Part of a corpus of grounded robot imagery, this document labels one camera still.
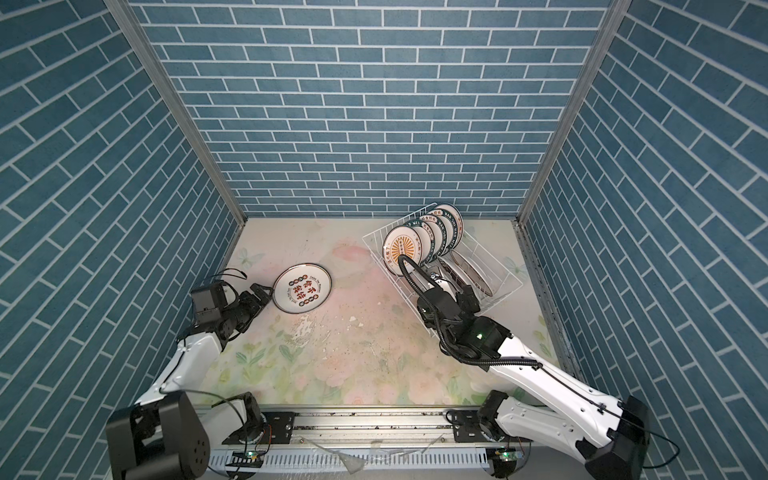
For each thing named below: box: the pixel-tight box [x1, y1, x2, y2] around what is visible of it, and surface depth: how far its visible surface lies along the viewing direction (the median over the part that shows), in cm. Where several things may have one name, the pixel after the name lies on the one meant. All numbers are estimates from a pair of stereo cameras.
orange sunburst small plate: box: [382, 226, 423, 276], surface depth 106 cm
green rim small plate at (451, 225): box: [427, 208, 458, 256], surface depth 105 cm
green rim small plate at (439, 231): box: [418, 214, 448, 259], surface depth 104 cm
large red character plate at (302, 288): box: [273, 263, 332, 314], surface depth 101 cm
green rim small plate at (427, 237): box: [405, 220, 436, 266], surface depth 101 cm
